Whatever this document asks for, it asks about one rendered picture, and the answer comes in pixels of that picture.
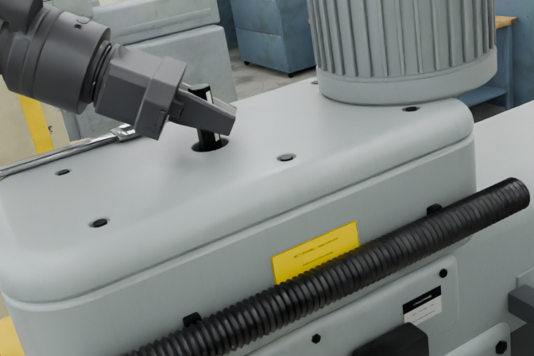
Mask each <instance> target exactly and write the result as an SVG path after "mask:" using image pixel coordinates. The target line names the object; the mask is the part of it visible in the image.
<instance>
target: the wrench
mask: <svg viewBox="0 0 534 356"><path fill-rule="evenodd" d="M139 137H143V135H140V134H138V133H135V132H134V126H130V125H127V124H125V125H123V126H119V127H117V128H114V129H111V130H110V132H109V133H105V134H103V135H99V136H97V137H93V138H89V139H87V140H84V141H79V142H76V143H74V144H71V145H66V146H64V147H61V148H58V149H54V150H51V151H48V152H45V153H41V154H38V155H36V156H32V157H28V158H25V159H22V160H19V161H15V162H12V163H9V164H5V165H3V166H0V178H2V177H4V176H9V175H12V174H14V173H17V172H21V171H24V170H27V169H30V168H34V167H37V166H39V165H43V164H47V163H49V162H52V161H57V160H59V159H62V158H65V157H69V156H71V155H75V154H77V153H81V152H84V151H87V150H90V149H94V148H97V147H99V146H102V145H107V144H110V143H112V142H115V141H117V140H118V141H119V142H124V141H128V140H133V139H136V138H139Z"/></svg>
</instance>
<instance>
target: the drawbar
mask: <svg viewBox="0 0 534 356"><path fill-rule="evenodd" d="M208 91H210V94H211V88H210V85H208V84H205V83H203V84H197V85H194V86H192V87H189V88H188V92H190V93H192V94H193V95H195V96H198V97H200V98H201V99H204V100H206V101H207V94H206V93H207V92H208ZM211 101H212V104H214V103H213V99H212V95H211ZM196 130H197V134H198V138H199V144H200V148H201V152H210V151H213V150H216V149H221V148H222V142H221V138H220V134H219V139H218V140H217V141H216V140H215V133H212V132H208V131H205V130H199V129H196Z"/></svg>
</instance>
